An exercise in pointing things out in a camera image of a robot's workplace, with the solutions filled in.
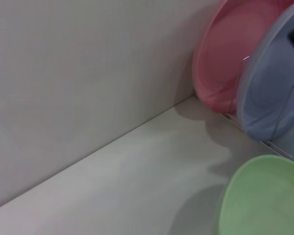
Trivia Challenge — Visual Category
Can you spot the green round plate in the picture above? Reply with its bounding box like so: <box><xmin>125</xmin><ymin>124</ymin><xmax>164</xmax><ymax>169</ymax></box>
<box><xmin>214</xmin><ymin>154</ymin><xmax>294</xmax><ymax>235</ymax></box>

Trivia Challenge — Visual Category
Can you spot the red round plate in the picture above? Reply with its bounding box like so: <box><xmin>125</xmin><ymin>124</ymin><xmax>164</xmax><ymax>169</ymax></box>
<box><xmin>192</xmin><ymin>0</ymin><xmax>294</xmax><ymax>116</ymax></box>

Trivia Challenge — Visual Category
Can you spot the purple round plate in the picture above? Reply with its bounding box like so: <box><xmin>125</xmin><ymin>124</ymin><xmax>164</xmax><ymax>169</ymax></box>
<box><xmin>236</xmin><ymin>0</ymin><xmax>294</xmax><ymax>144</ymax></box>

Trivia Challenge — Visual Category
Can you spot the silver wire plate rack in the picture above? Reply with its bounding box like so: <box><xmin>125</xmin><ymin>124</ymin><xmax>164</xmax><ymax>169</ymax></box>
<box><xmin>219</xmin><ymin>55</ymin><xmax>294</xmax><ymax>160</ymax></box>

